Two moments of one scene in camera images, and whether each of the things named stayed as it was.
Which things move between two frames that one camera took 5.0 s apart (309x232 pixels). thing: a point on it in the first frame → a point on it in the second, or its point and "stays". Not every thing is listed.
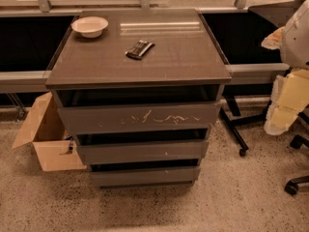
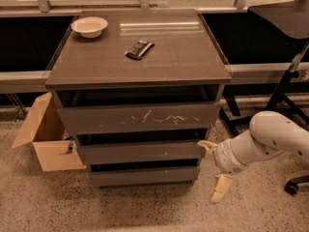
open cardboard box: [44, 128] stays
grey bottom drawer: [128, 177] stays
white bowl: [90, 26] stays
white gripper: [296, 43] → [226, 157]
